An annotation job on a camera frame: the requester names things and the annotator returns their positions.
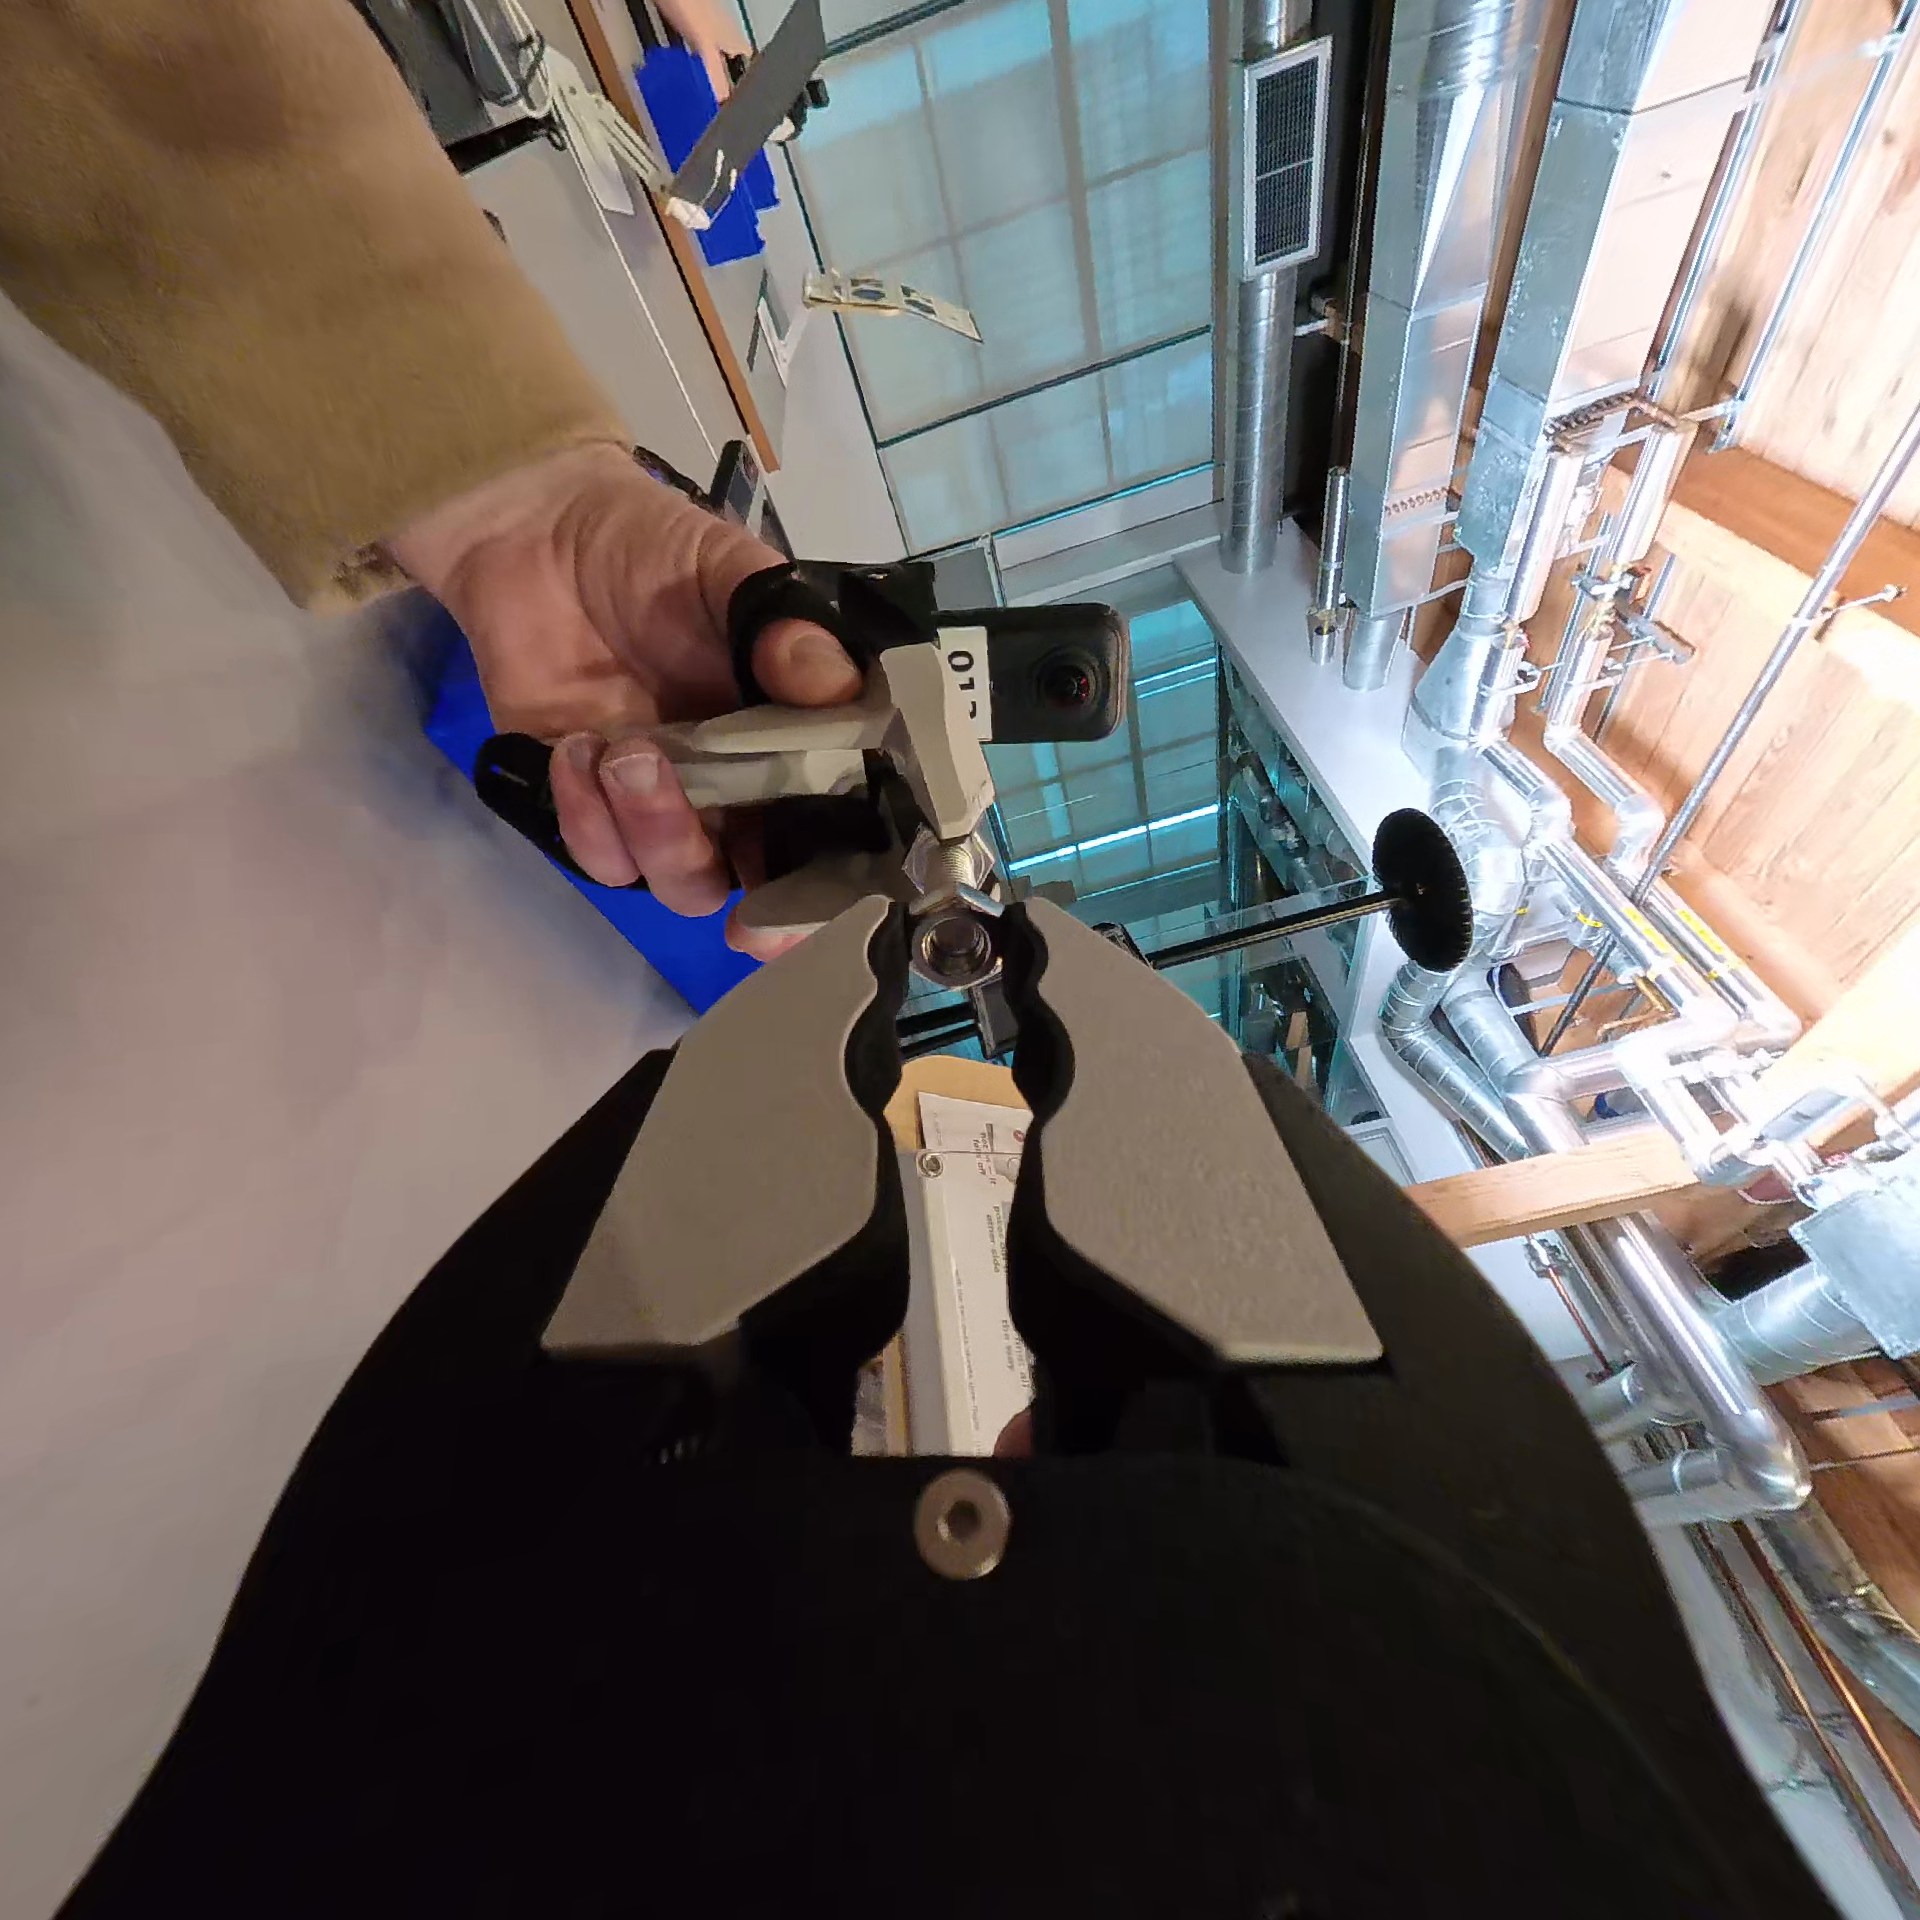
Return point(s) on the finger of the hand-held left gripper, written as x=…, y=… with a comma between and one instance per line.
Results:
x=937, y=735

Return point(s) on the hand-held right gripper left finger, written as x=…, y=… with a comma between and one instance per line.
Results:
x=720, y=1171

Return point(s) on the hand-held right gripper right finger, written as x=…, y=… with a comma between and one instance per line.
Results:
x=1184, y=1215

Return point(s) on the steel hex nut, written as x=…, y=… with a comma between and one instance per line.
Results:
x=920, y=941

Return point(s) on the blue plastic bin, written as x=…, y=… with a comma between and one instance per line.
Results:
x=661, y=961
x=676, y=106

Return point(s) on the person's left hand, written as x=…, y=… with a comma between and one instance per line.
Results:
x=600, y=600

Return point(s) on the white stand base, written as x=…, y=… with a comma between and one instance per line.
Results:
x=961, y=1077

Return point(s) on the black disc on rod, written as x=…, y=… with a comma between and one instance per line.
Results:
x=1425, y=885

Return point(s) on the silver insulated pipes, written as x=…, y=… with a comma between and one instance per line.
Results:
x=1694, y=1349

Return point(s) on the white air vent grille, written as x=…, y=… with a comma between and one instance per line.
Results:
x=1287, y=159

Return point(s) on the grey flat bar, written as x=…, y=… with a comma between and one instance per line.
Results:
x=751, y=106

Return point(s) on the round metal duct pipe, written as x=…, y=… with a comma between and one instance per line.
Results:
x=1257, y=420

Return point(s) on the rectangular metal duct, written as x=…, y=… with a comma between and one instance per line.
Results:
x=1575, y=225

